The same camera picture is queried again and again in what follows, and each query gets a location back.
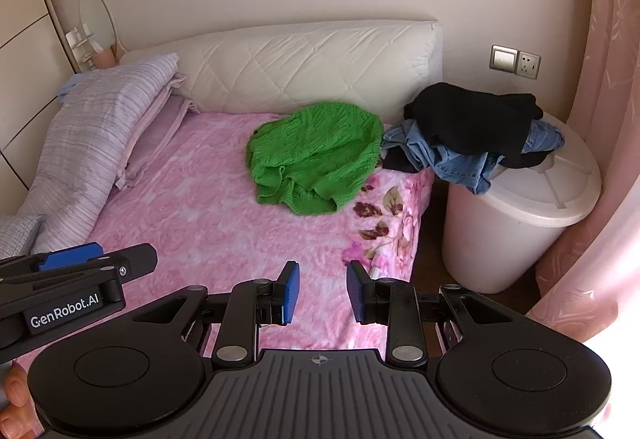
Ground silver wall switch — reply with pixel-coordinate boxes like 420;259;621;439
489;45;519;74

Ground white round lidded bin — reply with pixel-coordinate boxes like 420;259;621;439
441;111;602;295

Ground silver wall socket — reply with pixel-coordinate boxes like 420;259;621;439
515;50;542;80

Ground white quilted headboard cushion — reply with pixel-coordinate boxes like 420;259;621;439
119;20;445;116

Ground oval wall mirror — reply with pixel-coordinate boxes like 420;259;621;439
77;0;119;62

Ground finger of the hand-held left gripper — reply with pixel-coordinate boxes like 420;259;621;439
0;243;159;292
0;243;105;278

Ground lilac striped quilt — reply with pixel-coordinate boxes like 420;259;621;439
0;53;181;255

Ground person's left hand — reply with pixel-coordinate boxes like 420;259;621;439
0;363;42;439

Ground pink floral blanket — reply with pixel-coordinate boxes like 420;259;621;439
17;111;436;370

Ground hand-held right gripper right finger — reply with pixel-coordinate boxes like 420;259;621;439
346;260;527;367

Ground blue jeans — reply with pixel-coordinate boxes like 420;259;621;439
381;119;566;196

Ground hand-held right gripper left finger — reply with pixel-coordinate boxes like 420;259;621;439
131;260;301;368

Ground black garment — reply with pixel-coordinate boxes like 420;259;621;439
403;82;546;170

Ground cream wardrobe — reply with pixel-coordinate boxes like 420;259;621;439
0;0;76;192

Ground pink curtain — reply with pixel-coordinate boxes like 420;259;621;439
525;0;640;345

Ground small white shelf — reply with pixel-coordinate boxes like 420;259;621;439
65;26;97;67

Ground green knit sweater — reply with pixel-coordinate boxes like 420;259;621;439
246;102;385;216

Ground pink folded quilt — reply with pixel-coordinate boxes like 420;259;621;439
114;73;201;190

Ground grey checked pillow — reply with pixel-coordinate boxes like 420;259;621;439
0;214;45;260

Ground light blue cloth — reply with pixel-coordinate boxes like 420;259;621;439
56;71;101;102

